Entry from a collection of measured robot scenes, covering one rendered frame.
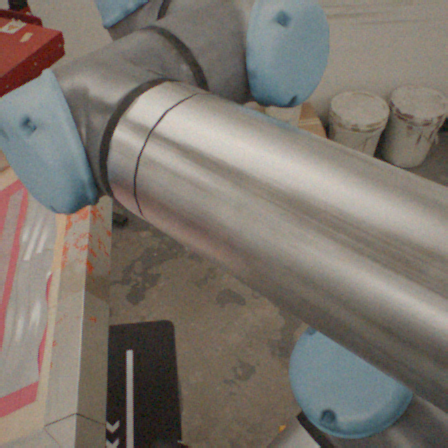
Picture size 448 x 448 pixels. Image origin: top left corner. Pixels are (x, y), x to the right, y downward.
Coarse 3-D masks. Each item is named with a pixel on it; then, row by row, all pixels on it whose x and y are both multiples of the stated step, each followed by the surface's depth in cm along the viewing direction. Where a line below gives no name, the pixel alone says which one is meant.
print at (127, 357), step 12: (132, 360) 113; (132, 372) 111; (120, 384) 109; (132, 384) 109; (120, 396) 107; (132, 396) 107; (120, 408) 106; (132, 408) 106; (108, 420) 104; (120, 420) 104; (132, 420) 104; (108, 432) 102; (120, 432) 102; (132, 432) 102; (108, 444) 101; (120, 444) 101; (132, 444) 101
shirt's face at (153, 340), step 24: (120, 336) 117; (144, 336) 117; (168, 336) 117; (120, 360) 113; (144, 360) 113; (168, 360) 113; (144, 384) 109; (168, 384) 109; (144, 408) 106; (168, 408) 106; (144, 432) 102; (168, 432) 102
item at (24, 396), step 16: (0, 288) 67; (48, 288) 61; (0, 304) 65; (0, 320) 63; (0, 336) 61; (32, 384) 53; (0, 400) 55; (16, 400) 53; (32, 400) 52; (0, 416) 53
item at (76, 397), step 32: (0, 160) 85; (96, 224) 58; (64, 256) 56; (96, 256) 56; (64, 288) 53; (96, 288) 53; (64, 320) 50; (96, 320) 51; (64, 352) 48; (96, 352) 49; (64, 384) 45; (96, 384) 47; (64, 416) 43; (96, 416) 45
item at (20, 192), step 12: (0, 192) 83; (12, 192) 80; (24, 192) 78; (0, 204) 81; (12, 204) 78; (24, 204) 76; (12, 216) 76; (24, 216) 74; (12, 228) 74; (0, 240) 74; (12, 240) 72; (0, 252) 72; (12, 252) 70; (0, 264) 70; (12, 264) 69; (0, 276) 69
